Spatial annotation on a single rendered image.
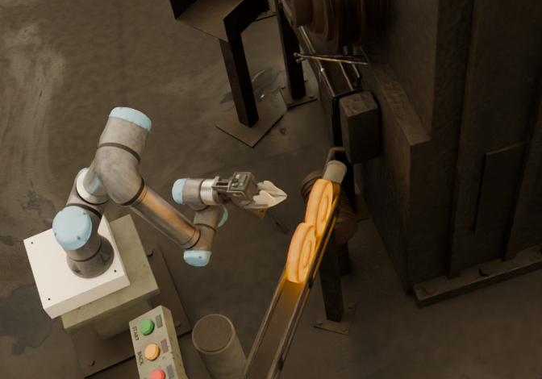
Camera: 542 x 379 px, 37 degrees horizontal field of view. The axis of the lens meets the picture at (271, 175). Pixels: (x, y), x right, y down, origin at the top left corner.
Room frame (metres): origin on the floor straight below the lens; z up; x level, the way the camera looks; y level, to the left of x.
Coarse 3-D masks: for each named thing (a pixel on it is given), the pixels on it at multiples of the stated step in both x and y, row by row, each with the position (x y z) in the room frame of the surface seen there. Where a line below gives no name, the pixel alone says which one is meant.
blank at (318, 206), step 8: (320, 184) 1.22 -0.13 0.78; (328, 184) 1.23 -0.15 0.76; (312, 192) 1.20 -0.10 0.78; (320, 192) 1.19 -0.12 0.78; (328, 192) 1.22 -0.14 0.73; (312, 200) 1.17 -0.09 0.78; (320, 200) 1.17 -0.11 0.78; (328, 200) 1.22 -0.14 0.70; (312, 208) 1.16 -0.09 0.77; (320, 208) 1.16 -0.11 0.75; (328, 208) 1.21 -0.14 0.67; (312, 216) 1.14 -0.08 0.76; (320, 216) 1.15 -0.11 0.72; (312, 224) 1.13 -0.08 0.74; (320, 224) 1.15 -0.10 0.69; (320, 232) 1.14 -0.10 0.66
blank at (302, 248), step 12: (300, 228) 1.09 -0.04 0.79; (312, 228) 1.10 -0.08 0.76; (300, 240) 1.05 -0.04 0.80; (312, 240) 1.09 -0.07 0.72; (288, 252) 1.03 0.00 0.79; (300, 252) 1.02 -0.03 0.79; (312, 252) 1.08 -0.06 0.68; (288, 264) 1.01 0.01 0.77; (300, 264) 1.01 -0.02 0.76; (288, 276) 0.99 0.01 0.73; (300, 276) 0.99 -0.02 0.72
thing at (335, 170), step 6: (330, 162) 1.35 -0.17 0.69; (336, 162) 1.34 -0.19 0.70; (330, 168) 1.33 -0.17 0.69; (336, 168) 1.32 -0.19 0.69; (342, 168) 1.32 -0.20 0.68; (324, 174) 1.31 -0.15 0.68; (330, 174) 1.30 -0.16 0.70; (336, 174) 1.30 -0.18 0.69; (342, 174) 1.30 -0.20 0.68; (330, 180) 1.28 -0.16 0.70; (336, 180) 1.28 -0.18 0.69; (342, 180) 1.30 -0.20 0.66
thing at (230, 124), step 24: (192, 0) 2.25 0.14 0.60; (216, 0) 2.23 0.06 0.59; (240, 0) 2.19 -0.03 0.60; (264, 0) 2.12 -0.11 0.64; (192, 24) 2.13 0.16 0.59; (216, 24) 2.10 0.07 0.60; (240, 24) 2.03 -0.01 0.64; (240, 48) 2.12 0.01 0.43; (240, 72) 2.11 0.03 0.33; (240, 96) 2.10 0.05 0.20; (240, 120) 2.13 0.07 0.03; (264, 120) 2.12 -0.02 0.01
